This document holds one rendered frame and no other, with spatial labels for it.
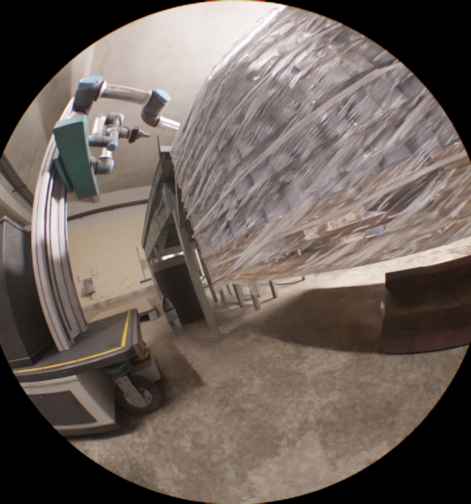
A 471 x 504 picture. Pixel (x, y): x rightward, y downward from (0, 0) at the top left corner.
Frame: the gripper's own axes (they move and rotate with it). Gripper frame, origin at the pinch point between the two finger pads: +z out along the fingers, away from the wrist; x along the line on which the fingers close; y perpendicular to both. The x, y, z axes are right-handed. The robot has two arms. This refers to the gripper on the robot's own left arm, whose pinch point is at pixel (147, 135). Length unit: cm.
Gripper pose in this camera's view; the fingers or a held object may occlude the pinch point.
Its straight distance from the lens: 131.2
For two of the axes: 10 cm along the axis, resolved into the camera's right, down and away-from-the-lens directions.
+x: 6.7, -2.4, -7.0
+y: 3.2, 9.5, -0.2
